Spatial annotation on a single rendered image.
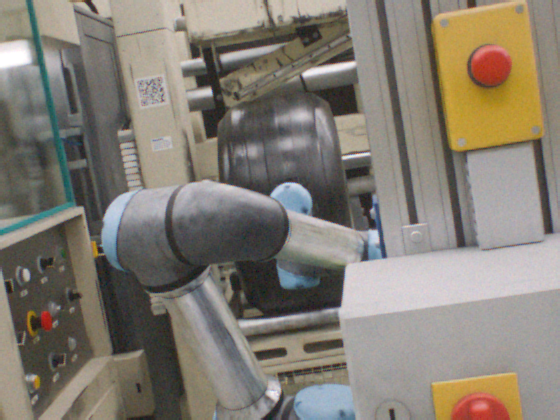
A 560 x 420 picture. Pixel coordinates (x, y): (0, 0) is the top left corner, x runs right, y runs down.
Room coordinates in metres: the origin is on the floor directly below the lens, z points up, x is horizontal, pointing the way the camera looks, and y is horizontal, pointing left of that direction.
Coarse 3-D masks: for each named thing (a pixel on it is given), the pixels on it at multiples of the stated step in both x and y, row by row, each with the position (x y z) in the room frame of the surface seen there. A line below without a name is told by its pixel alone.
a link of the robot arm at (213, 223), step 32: (192, 192) 1.06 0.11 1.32; (224, 192) 1.06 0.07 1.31; (256, 192) 1.10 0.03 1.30; (192, 224) 1.03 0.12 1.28; (224, 224) 1.04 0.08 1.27; (256, 224) 1.05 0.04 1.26; (288, 224) 1.10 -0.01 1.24; (320, 224) 1.21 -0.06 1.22; (192, 256) 1.05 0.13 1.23; (224, 256) 1.05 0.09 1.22; (256, 256) 1.08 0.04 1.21; (288, 256) 1.16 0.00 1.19; (320, 256) 1.21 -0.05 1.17; (352, 256) 1.29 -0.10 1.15
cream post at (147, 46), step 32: (128, 0) 1.98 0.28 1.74; (160, 0) 1.97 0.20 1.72; (128, 32) 1.98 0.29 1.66; (160, 32) 1.97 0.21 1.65; (128, 64) 1.98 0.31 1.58; (160, 64) 1.97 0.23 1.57; (128, 96) 1.98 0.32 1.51; (160, 128) 1.97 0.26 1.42; (160, 160) 1.98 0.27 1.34; (192, 160) 2.00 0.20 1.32; (192, 384) 1.98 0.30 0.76; (192, 416) 1.98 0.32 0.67
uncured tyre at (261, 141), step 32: (288, 96) 1.98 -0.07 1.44; (224, 128) 1.91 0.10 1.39; (256, 128) 1.86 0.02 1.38; (288, 128) 1.84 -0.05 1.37; (320, 128) 1.84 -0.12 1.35; (224, 160) 1.84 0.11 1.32; (256, 160) 1.80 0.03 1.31; (288, 160) 1.79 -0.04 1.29; (320, 160) 1.79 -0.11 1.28; (320, 192) 1.76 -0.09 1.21; (352, 224) 1.83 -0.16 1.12; (256, 288) 1.83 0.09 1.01; (320, 288) 1.83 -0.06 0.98
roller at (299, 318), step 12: (288, 312) 1.90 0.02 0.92; (300, 312) 1.89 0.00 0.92; (312, 312) 1.88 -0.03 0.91; (324, 312) 1.88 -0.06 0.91; (336, 312) 1.88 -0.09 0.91; (240, 324) 1.89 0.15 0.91; (252, 324) 1.89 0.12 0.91; (264, 324) 1.89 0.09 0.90; (276, 324) 1.88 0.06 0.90; (288, 324) 1.88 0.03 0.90; (300, 324) 1.88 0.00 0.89; (312, 324) 1.89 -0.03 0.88
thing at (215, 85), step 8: (208, 48) 2.29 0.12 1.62; (208, 56) 2.29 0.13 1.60; (208, 64) 2.30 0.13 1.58; (208, 72) 2.31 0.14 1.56; (216, 72) 2.32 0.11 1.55; (216, 80) 2.32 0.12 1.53; (216, 88) 2.34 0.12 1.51; (216, 96) 2.35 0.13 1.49; (216, 104) 2.36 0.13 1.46; (224, 104) 2.37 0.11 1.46; (224, 112) 2.37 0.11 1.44
